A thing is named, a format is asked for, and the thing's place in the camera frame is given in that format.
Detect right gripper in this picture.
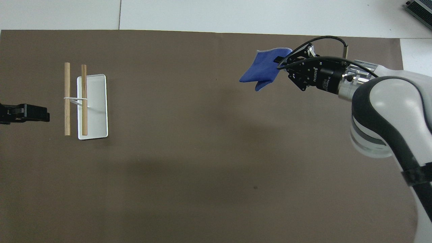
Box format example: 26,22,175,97
274,44,347,96

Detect blue towel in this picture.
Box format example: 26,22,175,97
239,48,293,92

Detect grey ribbed metal box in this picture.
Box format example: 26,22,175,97
404,0,432,21

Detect white rack with wooden bars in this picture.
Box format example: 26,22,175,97
64,62,109,140

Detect black cable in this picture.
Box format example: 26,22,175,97
277,35,380,79

